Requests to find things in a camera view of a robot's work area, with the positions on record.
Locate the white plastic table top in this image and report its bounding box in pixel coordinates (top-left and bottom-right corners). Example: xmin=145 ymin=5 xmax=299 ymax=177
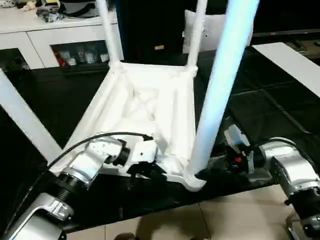
xmin=48 ymin=61 xmax=207 ymax=193

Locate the chrome chair leg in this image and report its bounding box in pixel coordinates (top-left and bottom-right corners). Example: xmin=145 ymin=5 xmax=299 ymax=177
xmin=284 ymin=214 xmax=301 ymax=240

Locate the grey cushion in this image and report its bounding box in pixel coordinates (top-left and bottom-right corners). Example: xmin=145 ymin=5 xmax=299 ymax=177
xmin=182 ymin=9 xmax=253 ymax=53

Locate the red box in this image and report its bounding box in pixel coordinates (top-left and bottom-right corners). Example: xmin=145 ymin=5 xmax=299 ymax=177
xmin=53 ymin=48 xmax=68 ymax=66

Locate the white sideboard with glass doors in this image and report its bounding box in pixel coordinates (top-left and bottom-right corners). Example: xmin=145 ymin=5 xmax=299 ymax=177
xmin=0 ymin=0 xmax=125 ymax=72

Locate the grey helmet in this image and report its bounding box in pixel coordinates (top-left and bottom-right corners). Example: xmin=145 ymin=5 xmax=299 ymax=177
xmin=61 ymin=0 xmax=101 ymax=18

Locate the dark clutter pile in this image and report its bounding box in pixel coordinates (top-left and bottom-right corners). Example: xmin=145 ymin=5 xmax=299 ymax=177
xmin=36 ymin=7 xmax=65 ymax=25

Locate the small pink toy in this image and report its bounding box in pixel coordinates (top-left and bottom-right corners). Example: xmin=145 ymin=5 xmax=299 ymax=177
xmin=21 ymin=1 xmax=36 ymax=12

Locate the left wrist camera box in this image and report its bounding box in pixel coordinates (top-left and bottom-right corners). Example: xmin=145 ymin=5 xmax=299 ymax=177
xmin=114 ymin=139 xmax=158 ymax=173

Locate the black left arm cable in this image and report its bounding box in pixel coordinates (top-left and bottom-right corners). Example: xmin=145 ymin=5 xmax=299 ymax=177
xmin=4 ymin=131 xmax=154 ymax=233

